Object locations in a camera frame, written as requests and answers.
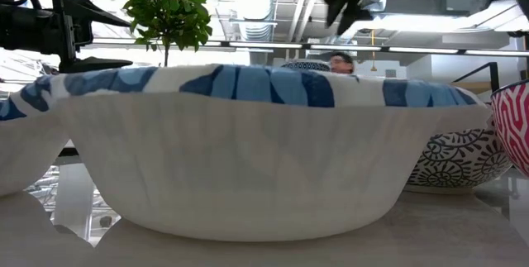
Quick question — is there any yellow hanging cord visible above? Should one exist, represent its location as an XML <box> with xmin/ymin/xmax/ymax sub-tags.
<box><xmin>369</xmin><ymin>29</ymin><xmax>378</xmax><ymax>73</ymax></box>

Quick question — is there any black white spiral bowl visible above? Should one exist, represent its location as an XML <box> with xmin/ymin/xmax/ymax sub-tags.
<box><xmin>407</xmin><ymin>128</ymin><xmax>513</xmax><ymax>196</ymax></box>

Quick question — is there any green leafy plant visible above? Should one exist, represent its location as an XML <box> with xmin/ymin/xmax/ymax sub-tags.
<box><xmin>119</xmin><ymin>0</ymin><xmax>213</xmax><ymax>68</ymax></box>

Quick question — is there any black metal railing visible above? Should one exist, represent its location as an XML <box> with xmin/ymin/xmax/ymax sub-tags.
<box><xmin>452</xmin><ymin>61</ymin><xmax>500</xmax><ymax>93</ymax></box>

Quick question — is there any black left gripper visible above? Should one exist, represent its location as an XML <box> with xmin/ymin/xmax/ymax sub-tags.
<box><xmin>0</xmin><ymin>0</ymin><xmax>134</xmax><ymax>74</ymax></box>

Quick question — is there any person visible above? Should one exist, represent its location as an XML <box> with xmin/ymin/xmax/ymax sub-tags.
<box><xmin>329</xmin><ymin>50</ymin><xmax>355</xmax><ymax>75</ymax></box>

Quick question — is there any blue patterned paper bowl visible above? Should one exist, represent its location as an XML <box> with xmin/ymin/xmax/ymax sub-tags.
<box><xmin>0</xmin><ymin>72</ymin><xmax>71</xmax><ymax>198</ymax></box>
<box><xmin>57</xmin><ymin>63</ymin><xmax>493</xmax><ymax>243</ymax></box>

